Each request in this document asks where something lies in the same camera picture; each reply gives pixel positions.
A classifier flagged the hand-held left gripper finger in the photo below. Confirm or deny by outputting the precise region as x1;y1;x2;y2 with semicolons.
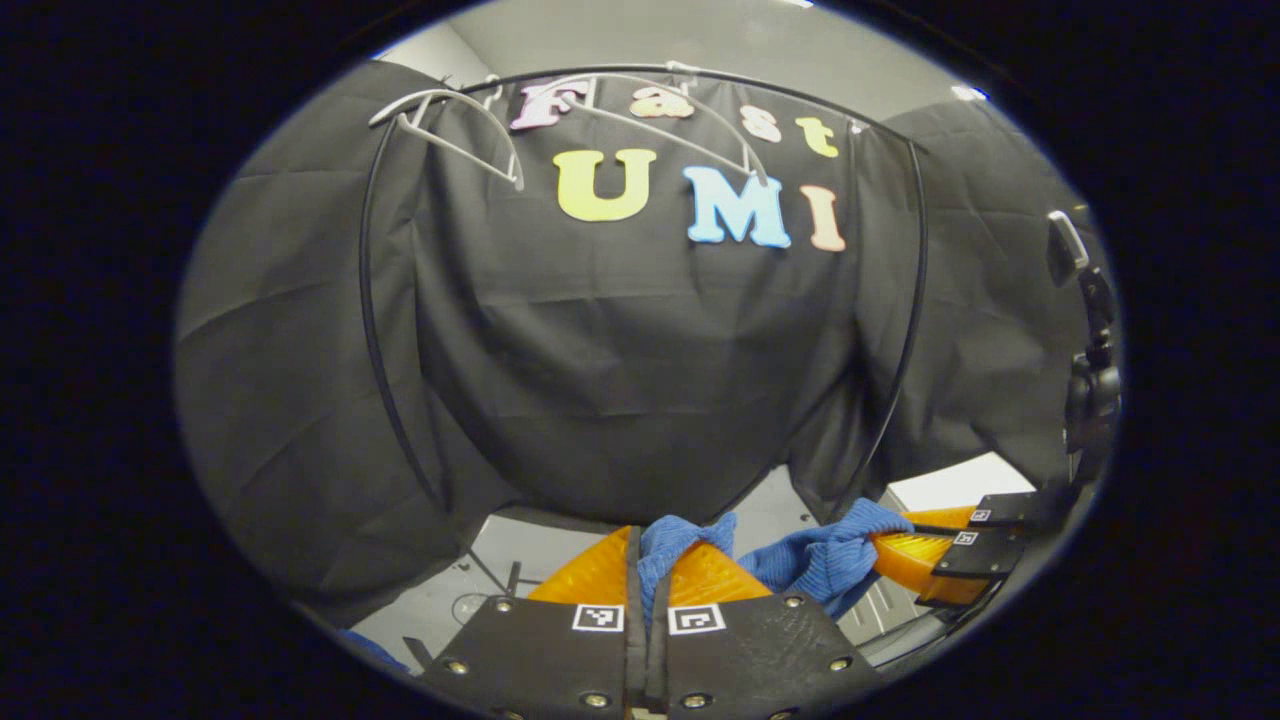
420;525;643;720
648;540;883;720

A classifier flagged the blue corduroy jacket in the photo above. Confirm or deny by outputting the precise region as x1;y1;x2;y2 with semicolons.
340;497;914;673

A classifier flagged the white plastic hanger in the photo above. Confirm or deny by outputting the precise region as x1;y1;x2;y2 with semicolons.
534;61;772;189
367;86;527;192

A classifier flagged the black metal clothes rack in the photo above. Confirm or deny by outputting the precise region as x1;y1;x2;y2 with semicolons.
358;64;930;601

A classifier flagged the black backdrop cloth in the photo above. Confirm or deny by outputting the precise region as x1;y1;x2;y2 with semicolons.
172;58;1121;631

